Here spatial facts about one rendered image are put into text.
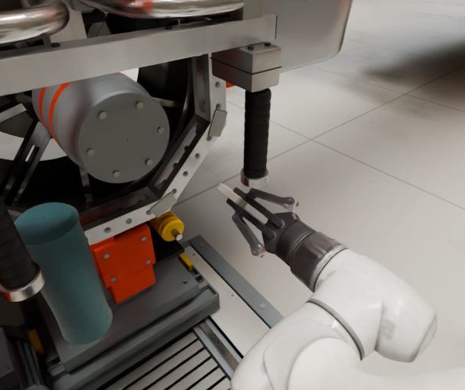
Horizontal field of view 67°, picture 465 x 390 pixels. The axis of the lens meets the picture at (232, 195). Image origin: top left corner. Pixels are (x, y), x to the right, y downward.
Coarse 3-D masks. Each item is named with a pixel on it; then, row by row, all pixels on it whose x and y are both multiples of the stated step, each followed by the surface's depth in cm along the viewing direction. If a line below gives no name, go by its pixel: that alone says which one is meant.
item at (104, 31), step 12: (0, 0) 62; (12, 0) 63; (84, 12) 71; (84, 24) 72; (0, 48) 65; (12, 48) 63; (0, 96) 69; (12, 96) 70; (12, 120) 72; (24, 120) 74; (12, 132) 74; (24, 132) 75
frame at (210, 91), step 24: (216, 96) 69; (192, 120) 75; (216, 120) 72; (192, 144) 73; (168, 168) 76; (192, 168) 75; (144, 192) 75; (168, 192) 74; (96, 216) 70; (120, 216) 69; (144, 216) 73; (96, 240) 68
